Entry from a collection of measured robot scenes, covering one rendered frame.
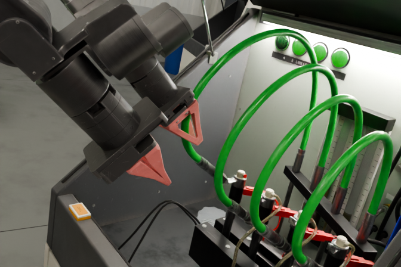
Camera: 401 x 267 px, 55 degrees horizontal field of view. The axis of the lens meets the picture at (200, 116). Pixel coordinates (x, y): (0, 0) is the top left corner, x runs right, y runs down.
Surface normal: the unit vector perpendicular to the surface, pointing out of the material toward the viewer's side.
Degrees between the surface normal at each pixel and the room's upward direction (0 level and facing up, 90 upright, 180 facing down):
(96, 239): 0
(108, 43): 73
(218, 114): 90
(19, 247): 0
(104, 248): 0
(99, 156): 46
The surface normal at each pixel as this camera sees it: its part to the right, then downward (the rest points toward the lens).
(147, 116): -0.51, -0.68
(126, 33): 0.04, 0.09
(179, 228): 0.19, -0.93
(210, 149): 0.62, 0.36
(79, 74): 0.70, 0.02
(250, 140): -0.76, 0.05
